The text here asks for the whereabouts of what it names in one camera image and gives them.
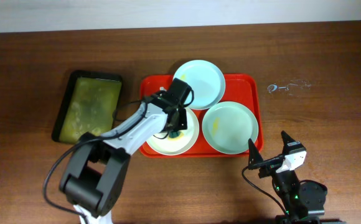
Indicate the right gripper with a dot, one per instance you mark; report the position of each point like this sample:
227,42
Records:
266,166

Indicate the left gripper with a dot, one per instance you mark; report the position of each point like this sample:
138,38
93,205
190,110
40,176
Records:
178,121

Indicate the green and yellow sponge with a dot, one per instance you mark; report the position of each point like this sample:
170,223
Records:
175,134

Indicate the light blue plate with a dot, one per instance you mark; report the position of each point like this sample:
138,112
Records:
206,80

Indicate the white plate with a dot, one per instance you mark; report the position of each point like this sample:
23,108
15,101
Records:
183,142

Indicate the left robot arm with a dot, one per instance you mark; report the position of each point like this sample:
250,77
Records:
95,174

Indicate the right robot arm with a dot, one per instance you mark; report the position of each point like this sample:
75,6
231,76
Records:
301,201

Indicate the black tray with yellow liquid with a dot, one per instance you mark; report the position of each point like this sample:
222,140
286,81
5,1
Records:
87,106

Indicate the light green plate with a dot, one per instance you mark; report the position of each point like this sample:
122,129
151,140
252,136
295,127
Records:
228,127

